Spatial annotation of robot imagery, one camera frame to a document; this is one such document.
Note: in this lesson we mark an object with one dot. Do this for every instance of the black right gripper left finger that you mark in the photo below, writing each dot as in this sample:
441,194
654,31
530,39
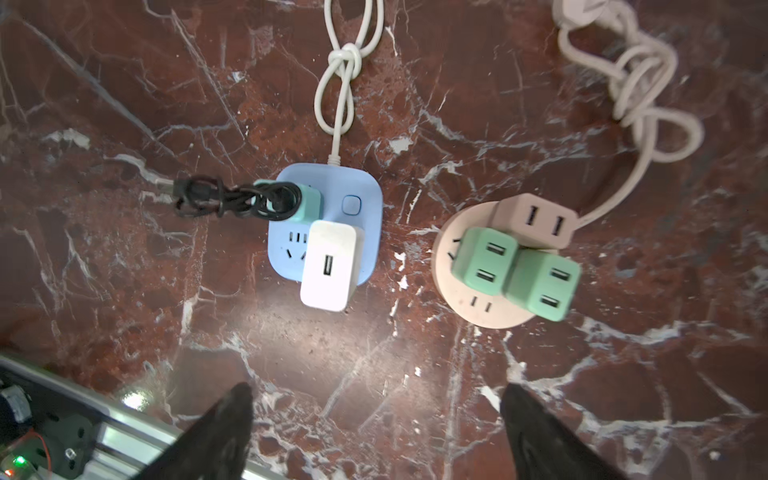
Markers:
215,447

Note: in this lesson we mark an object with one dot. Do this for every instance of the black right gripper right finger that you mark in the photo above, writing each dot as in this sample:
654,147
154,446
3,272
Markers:
545,448

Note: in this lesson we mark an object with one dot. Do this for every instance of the green charger adapter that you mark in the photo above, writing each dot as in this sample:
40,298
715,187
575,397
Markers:
543,283
484,259

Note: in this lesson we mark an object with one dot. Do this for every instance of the pink charger adapter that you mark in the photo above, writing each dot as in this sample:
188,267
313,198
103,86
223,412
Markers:
535,222

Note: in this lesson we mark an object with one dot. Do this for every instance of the white charger adapter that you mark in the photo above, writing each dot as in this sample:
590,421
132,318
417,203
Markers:
332,265

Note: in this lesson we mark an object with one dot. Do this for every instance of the teal charger adapter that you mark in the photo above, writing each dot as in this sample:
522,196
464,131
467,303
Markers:
280,201

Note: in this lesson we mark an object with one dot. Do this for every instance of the pink round power strip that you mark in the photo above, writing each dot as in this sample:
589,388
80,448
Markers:
485,311

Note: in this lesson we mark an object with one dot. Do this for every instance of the blue square power strip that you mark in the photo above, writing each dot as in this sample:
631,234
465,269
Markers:
331,193

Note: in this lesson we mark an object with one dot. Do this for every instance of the aluminium front rail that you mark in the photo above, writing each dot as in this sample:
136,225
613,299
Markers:
90,436

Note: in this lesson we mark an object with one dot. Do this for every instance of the electronics board with wires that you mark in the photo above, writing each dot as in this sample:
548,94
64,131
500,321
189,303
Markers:
24,452

